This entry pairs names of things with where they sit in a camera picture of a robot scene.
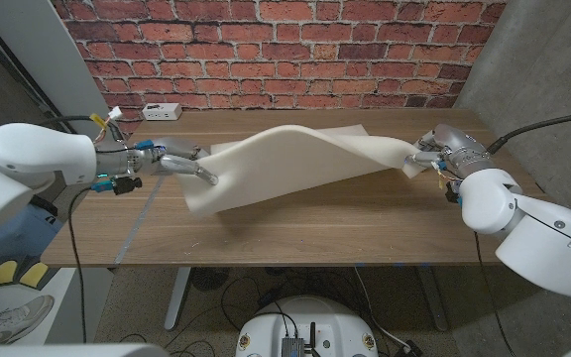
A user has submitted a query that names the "red brick printed backdrop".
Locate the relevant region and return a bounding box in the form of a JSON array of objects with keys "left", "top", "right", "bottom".
[{"left": 50, "top": 0, "right": 508, "bottom": 138}]

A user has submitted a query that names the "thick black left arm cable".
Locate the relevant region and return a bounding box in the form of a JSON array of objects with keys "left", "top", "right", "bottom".
[{"left": 35, "top": 114, "right": 128, "bottom": 145}]

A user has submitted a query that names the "grey table leg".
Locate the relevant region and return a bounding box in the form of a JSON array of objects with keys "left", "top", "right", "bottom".
[{"left": 416, "top": 266, "right": 450, "bottom": 332}]

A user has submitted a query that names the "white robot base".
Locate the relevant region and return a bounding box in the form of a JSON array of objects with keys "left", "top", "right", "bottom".
[{"left": 234, "top": 296, "right": 379, "bottom": 357}]

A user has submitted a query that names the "white floor platform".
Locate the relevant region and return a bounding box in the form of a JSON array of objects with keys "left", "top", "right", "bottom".
[{"left": 0, "top": 266, "right": 114, "bottom": 347}]

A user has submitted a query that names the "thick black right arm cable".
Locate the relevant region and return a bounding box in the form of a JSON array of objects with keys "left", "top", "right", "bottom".
[{"left": 486, "top": 109, "right": 571, "bottom": 155}]

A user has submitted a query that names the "black cloth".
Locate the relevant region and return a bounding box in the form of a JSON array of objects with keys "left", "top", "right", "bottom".
[{"left": 30, "top": 193, "right": 59, "bottom": 217}]

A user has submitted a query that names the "white table leg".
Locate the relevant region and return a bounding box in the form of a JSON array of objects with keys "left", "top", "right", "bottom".
[{"left": 164, "top": 266, "right": 192, "bottom": 331}]

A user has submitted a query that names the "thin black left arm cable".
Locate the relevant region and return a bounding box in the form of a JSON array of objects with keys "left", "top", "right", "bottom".
[{"left": 66, "top": 185, "right": 93, "bottom": 345}]

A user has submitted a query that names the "grey electronics box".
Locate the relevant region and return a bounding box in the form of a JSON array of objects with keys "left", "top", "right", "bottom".
[{"left": 281, "top": 336, "right": 306, "bottom": 357}]

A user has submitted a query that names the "grey tape strip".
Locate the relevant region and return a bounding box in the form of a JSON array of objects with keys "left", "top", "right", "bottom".
[{"left": 113, "top": 173, "right": 167, "bottom": 266}]

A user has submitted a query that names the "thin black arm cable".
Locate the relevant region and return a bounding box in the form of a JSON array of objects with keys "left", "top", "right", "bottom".
[
  {"left": 472, "top": 230, "right": 517, "bottom": 357},
  {"left": 66, "top": 185, "right": 93, "bottom": 345}
]

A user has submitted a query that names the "white power strip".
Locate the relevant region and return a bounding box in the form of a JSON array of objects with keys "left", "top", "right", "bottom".
[{"left": 141, "top": 102, "right": 183, "bottom": 122}]

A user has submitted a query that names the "white robot chest cover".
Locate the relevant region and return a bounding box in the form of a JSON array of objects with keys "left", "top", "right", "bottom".
[{"left": 0, "top": 343, "right": 171, "bottom": 357}]

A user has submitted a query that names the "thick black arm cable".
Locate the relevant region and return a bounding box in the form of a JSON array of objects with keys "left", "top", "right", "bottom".
[
  {"left": 35, "top": 114, "right": 128, "bottom": 145},
  {"left": 486, "top": 109, "right": 571, "bottom": 155}
]

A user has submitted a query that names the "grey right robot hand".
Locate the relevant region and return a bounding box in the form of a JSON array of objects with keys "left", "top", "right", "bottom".
[{"left": 403, "top": 123, "right": 495, "bottom": 179}]

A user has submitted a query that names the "black round floor object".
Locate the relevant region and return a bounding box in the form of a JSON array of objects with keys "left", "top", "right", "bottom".
[{"left": 189, "top": 267, "right": 231, "bottom": 293}]

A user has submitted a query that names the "grey white sneaker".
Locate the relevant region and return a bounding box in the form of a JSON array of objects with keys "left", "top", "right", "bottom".
[{"left": 0, "top": 295, "right": 57, "bottom": 346}]

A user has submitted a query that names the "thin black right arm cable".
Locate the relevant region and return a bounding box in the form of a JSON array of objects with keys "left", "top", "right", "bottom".
[{"left": 472, "top": 230, "right": 517, "bottom": 357}]

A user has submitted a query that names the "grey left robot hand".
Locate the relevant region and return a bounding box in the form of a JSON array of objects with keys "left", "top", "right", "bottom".
[{"left": 133, "top": 136, "right": 220, "bottom": 187}]

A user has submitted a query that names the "white partition panel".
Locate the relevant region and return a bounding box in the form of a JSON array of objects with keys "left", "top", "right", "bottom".
[{"left": 0, "top": 0, "right": 128, "bottom": 156}]

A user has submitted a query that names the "white memory foam sheet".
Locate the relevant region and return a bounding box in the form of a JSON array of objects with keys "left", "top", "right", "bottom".
[{"left": 175, "top": 123, "right": 428, "bottom": 219}]

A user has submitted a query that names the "yellow black foam pad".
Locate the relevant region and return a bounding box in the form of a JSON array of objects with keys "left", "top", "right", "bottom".
[
  {"left": 17, "top": 258, "right": 57, "bottom": 292},
  {"left": 0, "top": 258, "right": 22, "bottom": 289}
]

